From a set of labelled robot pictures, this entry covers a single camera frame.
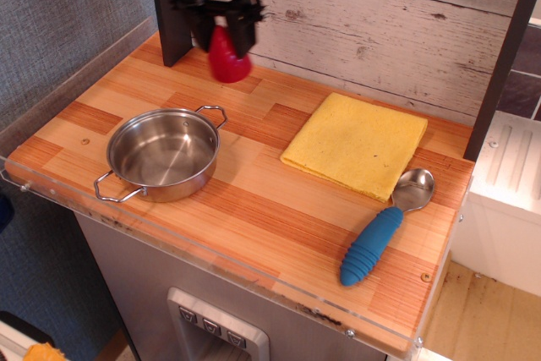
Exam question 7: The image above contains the blue-handled metal spoon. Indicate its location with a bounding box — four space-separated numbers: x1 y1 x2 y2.
339 168 435 287

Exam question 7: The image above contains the silver toy fridge dispenser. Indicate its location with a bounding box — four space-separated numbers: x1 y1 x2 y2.
167 287 271 360

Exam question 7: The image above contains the red toy pepper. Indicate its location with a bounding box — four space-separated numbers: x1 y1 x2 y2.
208 25 252 84

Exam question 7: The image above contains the white ribbed toy sink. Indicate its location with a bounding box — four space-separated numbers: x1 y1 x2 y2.
451 112 540 295

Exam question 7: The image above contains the yellow object bottom left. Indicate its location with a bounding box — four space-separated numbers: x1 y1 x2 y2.
23 343 67 361

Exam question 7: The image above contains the dark right support post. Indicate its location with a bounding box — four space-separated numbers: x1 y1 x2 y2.
463 0 537 161

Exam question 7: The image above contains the clear acrylic edge guard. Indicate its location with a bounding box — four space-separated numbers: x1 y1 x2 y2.
5 149 473 358

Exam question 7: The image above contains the stainless steel pot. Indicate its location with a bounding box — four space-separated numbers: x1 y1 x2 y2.
94 106 228 204

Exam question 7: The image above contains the yellow folded cloth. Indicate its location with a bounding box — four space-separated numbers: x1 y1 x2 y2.
280 93 428 202

